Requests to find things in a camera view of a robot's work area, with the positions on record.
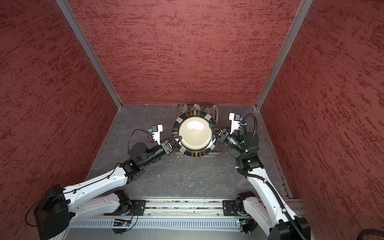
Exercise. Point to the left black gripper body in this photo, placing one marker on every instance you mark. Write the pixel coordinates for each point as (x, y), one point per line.
(166, 147)

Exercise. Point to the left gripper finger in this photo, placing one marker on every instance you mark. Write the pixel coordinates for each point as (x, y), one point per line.
(176, 146)
(175, 138)

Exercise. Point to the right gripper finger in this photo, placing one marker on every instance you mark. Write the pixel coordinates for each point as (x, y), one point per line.
(216, 127)
(215, 134)

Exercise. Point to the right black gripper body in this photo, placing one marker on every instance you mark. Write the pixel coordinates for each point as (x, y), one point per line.
(223, 136)

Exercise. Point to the dark striped rim cream plate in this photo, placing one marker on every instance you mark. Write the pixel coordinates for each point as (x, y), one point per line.
(194, 127)

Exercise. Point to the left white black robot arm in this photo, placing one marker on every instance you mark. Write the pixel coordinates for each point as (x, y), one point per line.
(59, 207)

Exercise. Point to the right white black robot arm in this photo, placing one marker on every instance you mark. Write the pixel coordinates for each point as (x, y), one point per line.
(269, 210)

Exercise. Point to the rightmost patterned plate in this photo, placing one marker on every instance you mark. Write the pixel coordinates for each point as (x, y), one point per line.
(215, 113)

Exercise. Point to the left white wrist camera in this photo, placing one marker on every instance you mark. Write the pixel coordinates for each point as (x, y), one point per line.
(155, 132)

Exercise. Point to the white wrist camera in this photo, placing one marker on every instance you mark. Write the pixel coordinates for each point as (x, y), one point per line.
(235, 122)
(155, 132)

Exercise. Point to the wire dish rack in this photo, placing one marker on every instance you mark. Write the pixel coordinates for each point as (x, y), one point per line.
(196, 130)

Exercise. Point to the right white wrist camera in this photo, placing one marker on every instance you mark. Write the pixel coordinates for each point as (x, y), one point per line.
(235, 122)

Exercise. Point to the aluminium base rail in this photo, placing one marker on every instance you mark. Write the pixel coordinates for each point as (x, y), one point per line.
(166, 208)

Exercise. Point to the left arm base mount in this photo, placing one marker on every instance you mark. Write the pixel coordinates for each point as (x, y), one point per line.
(129, 208)

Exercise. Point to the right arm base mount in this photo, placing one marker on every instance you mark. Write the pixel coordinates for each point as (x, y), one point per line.
(230, 208)

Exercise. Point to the white perforated cable duct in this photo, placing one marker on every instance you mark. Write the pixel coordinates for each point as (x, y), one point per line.
(231, 225)

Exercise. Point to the left aluminium corner post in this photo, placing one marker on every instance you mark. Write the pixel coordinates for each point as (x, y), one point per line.
(81, 36)

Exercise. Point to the aluminium corner post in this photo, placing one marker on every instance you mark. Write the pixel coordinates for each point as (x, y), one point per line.
(81, 36)
(290, 37)

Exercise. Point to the right aluminium corner post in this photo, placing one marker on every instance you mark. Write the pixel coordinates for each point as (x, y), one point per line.
(290, 37)

